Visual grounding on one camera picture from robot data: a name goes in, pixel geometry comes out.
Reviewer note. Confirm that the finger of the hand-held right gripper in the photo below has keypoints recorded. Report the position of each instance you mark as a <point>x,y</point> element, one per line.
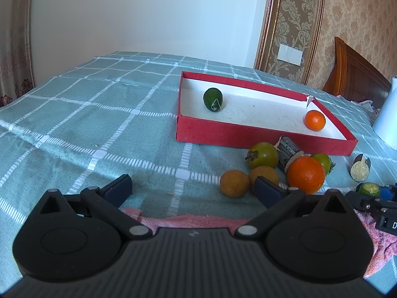
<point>361,201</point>
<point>386,193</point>

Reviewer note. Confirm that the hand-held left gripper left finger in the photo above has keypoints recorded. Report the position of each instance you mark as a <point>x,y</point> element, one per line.
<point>119,190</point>

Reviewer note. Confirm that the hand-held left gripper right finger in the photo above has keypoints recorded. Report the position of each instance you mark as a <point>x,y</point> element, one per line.
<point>266,191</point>

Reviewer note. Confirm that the green cucumber piece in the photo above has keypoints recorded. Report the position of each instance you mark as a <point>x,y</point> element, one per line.
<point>369,189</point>

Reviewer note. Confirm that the brown longan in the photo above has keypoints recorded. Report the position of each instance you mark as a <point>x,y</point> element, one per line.
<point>266,171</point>
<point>234,183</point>

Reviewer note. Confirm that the short split sugarcane piece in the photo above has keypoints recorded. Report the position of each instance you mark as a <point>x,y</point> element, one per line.
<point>359,170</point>

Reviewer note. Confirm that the green persimmon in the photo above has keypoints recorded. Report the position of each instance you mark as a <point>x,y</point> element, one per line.
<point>265,155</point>
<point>324,160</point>

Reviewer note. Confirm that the large orange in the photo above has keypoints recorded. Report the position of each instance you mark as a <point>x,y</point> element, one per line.
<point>305,173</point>

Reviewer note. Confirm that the long dark sugarcane piece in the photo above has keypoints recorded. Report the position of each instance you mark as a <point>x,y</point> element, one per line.
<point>287,150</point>

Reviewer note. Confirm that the red cardboard box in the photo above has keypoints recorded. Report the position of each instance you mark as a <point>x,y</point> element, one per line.
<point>248,136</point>

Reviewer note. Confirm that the white electric kettle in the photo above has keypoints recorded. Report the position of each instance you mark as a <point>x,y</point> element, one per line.
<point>387,121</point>

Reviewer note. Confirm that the pink towel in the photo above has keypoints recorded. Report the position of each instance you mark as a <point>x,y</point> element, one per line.
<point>198,222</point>

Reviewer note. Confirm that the teal checked bedsheet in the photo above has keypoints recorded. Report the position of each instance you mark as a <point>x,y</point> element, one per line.
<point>93,115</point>

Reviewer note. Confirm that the small orange tangerine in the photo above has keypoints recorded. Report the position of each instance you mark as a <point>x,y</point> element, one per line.
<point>314,120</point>

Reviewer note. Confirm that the dark green oval fruit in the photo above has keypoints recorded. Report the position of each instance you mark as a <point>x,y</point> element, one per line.
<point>211,97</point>

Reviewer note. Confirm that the brown wooden headboard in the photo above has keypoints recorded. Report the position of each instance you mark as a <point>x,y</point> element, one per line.
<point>356,71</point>

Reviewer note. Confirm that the gold framed wallpaper panel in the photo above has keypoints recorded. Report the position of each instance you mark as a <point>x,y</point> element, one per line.
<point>294,15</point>

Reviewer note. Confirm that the beige patterned curtain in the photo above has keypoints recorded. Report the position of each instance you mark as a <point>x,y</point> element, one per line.
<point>15,37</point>

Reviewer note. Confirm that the white wall switch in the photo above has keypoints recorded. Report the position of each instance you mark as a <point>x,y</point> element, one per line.
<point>290,54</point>

